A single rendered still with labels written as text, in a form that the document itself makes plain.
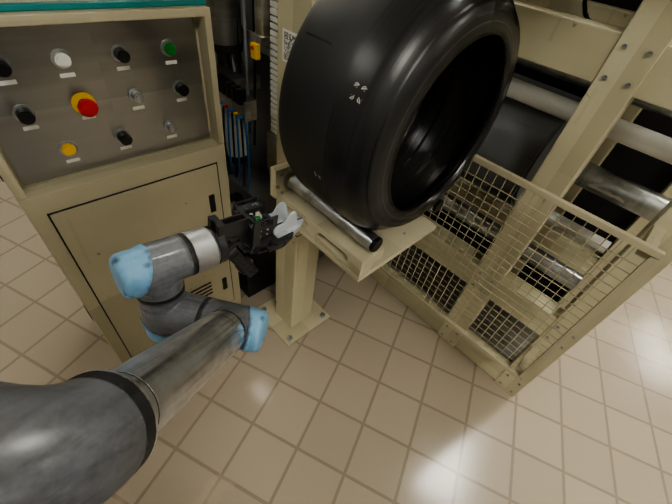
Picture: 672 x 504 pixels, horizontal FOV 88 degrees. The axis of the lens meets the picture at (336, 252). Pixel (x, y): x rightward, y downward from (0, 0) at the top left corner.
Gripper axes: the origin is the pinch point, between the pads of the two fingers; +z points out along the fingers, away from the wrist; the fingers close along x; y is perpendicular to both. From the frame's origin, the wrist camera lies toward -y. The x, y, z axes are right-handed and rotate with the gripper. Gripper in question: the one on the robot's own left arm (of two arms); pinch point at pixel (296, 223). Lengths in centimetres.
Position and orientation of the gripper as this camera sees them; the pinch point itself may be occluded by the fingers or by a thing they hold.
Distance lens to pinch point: 76.4
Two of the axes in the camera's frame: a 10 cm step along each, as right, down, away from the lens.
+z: 7.0, -3.3, 6.3
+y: 2.1, -7.5, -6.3
